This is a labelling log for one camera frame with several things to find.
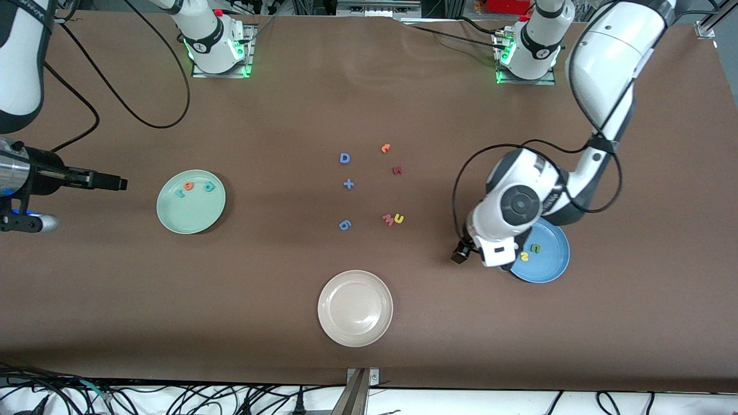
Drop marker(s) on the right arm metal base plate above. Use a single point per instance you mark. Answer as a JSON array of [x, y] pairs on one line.
[[250, 57]]

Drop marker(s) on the metal camera pole bracket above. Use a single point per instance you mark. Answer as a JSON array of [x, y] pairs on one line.
[[357, 397]]

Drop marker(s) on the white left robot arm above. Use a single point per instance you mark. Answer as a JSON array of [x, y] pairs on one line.
[[605, 52]]

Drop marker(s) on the red foam letter W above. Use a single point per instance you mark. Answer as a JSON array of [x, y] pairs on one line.
[[388, 219]]

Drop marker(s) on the red box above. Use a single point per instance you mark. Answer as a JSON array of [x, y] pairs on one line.
[[507, 6]]

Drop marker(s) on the beige plate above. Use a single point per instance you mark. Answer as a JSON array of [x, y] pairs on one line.
[[355, 308]]

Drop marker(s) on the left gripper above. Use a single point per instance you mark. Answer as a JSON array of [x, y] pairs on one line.
[[459, 257]]

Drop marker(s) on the aluminium frame beam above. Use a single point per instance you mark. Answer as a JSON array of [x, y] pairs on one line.
[[375, 7]]

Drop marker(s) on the teal foam letter p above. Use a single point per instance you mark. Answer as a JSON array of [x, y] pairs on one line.
[[210, 187]]

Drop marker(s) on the blue plate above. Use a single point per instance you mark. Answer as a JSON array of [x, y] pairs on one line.
[[550, 265]]

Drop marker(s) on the aluminium frame rail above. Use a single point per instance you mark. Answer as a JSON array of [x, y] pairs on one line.
[[706, 26]]

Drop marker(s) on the blue foam number 6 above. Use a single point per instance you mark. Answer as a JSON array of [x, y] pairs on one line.
[[341, 225]]

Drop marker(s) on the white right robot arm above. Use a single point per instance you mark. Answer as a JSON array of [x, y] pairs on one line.
[[23, 69]]

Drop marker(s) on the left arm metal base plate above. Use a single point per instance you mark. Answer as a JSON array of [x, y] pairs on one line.
[[550, 81]]

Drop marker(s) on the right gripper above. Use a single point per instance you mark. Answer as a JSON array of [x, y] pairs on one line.
[[47, 172]]

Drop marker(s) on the mint green plate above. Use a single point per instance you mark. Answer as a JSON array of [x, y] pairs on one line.
[[190, 216]]

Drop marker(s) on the brown table cover sheet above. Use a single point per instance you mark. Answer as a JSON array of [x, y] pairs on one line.
[[461, 323]]

